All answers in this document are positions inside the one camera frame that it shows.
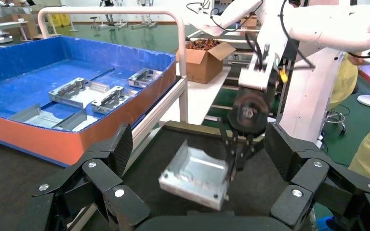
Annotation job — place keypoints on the white aluminium table frame rail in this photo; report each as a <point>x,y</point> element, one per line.
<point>159,105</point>

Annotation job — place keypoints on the white tube arch frame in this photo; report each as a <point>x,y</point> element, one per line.
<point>181,47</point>

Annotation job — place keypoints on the blue and orange plastic tray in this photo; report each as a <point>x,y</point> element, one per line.
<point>19,92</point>

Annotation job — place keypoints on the chrome wheeled stool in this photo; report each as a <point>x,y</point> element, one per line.
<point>335,118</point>

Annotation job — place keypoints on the silver sheet metal bracket part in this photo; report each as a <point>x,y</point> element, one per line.
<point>25,114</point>
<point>70,120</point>
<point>191,175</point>
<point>76,94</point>
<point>111,100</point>
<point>144,78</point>

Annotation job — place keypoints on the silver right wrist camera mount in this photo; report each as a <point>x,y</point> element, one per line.
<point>256,76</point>

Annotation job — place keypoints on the yellow caution sign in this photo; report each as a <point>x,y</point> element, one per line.
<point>65,19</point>
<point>55,19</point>

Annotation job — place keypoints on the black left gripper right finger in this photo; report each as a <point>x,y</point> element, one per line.
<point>309,175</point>

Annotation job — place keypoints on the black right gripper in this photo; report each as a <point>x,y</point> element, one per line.
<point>248,113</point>

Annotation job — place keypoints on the white metal table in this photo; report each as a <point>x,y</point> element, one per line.
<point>3,25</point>

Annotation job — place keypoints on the brown cardboard box stack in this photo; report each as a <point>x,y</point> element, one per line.
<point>28,28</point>

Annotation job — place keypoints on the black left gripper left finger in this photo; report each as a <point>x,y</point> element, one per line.
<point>102,173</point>

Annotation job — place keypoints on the open cardboard box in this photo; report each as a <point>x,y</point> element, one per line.
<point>204,67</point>

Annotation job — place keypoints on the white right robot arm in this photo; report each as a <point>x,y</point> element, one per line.
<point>331,28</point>

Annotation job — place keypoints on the metal floor stand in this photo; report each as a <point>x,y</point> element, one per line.
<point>108,24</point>
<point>143,23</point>

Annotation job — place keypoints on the white robot torso column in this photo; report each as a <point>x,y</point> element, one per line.
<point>306,95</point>

